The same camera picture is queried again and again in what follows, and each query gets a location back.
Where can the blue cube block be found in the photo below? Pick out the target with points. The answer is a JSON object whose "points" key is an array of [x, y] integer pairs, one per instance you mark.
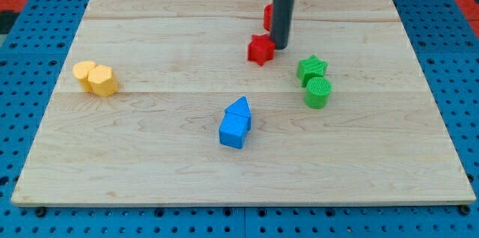
{"points": [[233, 131]]}

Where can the green cylinder block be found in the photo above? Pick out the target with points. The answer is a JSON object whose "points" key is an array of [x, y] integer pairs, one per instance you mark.
{"points": [[317, 92]]}

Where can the red block behind rod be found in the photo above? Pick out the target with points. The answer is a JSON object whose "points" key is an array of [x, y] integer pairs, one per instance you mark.
{"points": [[267, 15]]}

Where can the blue triangle block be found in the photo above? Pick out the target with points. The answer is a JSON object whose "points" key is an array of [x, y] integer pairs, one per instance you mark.
{"points": [[241, 108]]}

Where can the yellow hexagon block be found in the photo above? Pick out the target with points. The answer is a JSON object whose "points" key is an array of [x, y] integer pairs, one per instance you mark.
{"points": [[102, 80]]}

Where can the light wooden board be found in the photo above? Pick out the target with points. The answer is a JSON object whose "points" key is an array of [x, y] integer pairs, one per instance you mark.
{"points": [[157, 105]]}

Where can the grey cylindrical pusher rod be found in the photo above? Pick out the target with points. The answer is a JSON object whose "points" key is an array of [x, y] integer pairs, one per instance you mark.
{"points": [[282, 13]]}

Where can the red star block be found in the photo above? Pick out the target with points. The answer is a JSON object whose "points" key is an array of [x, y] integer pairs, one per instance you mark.
{"points": [[261, 49]]}

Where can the green star block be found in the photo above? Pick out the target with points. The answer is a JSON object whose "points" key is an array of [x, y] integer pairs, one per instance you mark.
{"points": [[310, 68]]}

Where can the yellow heart block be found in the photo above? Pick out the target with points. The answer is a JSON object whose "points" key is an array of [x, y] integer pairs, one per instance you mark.
{"points": [[80, 71]]}

